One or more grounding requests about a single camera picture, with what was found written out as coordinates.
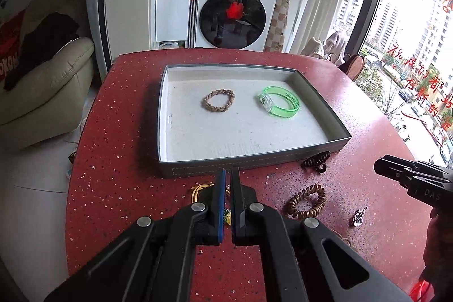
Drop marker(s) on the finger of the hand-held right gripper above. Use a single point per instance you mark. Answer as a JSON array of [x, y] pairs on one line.
[[393, 173], [417, 164]]

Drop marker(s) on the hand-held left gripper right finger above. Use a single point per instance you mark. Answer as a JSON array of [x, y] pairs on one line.
[[236, 203]]

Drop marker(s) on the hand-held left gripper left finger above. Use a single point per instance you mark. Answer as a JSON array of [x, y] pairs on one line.
[[222, 203]]

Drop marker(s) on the grey tray with white lining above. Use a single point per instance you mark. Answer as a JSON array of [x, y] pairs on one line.
[[230, 132]]

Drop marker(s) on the dark hair claw clip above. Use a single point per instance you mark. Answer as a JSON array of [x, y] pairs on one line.
[[315, 162]]

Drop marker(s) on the person's right forearm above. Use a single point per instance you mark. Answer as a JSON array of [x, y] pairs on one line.
[[440, 249]]

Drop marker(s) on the red lettering window decal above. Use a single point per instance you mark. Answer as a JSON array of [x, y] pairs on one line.
[[421, 82]]

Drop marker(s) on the red plastic bag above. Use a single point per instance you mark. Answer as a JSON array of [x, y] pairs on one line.
[[421, 290]]

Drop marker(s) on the pale pink blanket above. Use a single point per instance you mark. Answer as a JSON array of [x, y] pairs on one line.
[[338, 42]]

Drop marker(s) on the beige blanket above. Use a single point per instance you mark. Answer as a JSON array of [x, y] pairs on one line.
[[313, 48]]

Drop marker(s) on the translucent plastic jug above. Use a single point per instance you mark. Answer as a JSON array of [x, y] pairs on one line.
[[170, 44]]

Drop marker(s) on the checked beige cloth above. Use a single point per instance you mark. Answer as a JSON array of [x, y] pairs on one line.
[[278, 22]]

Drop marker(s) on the cream leather sofa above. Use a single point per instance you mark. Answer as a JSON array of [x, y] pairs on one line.
[[42, 86]]

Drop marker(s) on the dark clothing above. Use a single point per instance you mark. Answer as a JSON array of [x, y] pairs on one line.
[[46, 29]]

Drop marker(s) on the red printed cloth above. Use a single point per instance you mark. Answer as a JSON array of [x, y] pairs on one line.
[[9, 50]]

